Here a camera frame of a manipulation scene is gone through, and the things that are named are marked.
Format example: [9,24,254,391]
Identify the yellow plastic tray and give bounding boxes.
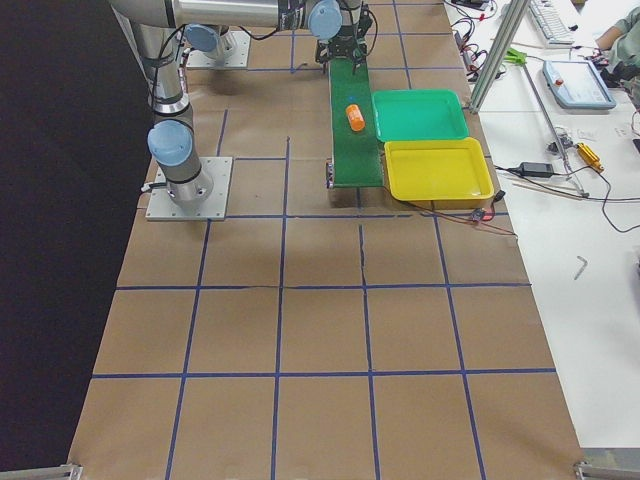
[384,137,494,202]

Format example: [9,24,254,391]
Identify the gold resistor block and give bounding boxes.
[576,142,604,173]

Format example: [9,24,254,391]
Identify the teach pendant tablet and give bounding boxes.
[542,60,617,110]

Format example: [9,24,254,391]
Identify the white keyboard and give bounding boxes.
[528,0,575,48]

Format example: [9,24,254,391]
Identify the aluminium frame post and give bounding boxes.
[468,0,530,114]

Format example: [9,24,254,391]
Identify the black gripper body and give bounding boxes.
[315,19,373,68]

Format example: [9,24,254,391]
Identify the green plastic tray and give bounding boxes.
[372,89,469,142]

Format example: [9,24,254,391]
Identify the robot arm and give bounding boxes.
[110,1,289,205]
[167,1,372,68]

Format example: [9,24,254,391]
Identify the green handled reach tool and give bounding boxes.
[504,47,527,65]

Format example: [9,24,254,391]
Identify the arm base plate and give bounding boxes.
[186,25,251,70]
[145,157,233,221]

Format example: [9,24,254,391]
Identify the black power adapter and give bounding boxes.
[519,162,555,178]

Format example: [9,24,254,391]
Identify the green conveyor belt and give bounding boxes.
[326,58,384,188]

